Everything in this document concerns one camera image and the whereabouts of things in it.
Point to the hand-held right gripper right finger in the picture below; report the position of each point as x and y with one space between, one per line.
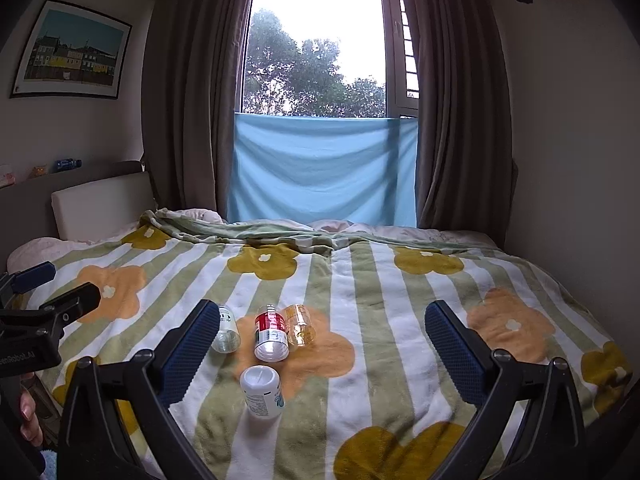
457 355

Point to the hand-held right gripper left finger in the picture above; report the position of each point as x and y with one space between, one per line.
186 355

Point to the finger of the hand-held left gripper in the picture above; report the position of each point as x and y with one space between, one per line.
70 305
32 276

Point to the person's left hand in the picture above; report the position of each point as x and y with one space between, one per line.
30 412

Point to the pink pillow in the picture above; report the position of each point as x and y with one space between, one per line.
35 252

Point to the green label clear bottle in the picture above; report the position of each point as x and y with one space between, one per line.
226 332

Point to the grey headboard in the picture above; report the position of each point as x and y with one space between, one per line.
25 215

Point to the white pill bottle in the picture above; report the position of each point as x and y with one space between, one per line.
261 390

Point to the red label plastic bottle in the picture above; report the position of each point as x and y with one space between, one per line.
271 332

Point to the striped floral blanket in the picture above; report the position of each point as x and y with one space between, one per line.
380 310

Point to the white headboard cushion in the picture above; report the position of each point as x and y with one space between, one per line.
100 205

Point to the pink box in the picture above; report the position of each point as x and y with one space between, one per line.
6 176

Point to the blue bottle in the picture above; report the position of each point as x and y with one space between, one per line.
67 164

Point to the clear amber small bottle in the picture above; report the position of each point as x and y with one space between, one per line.
300 325

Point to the light blue cloth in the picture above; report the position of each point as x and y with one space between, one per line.
320 170

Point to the framed houses picture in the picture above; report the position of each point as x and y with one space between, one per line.
72 50

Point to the brown curtain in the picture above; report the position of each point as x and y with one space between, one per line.
460 100
190 85

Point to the window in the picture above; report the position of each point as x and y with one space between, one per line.
320 45

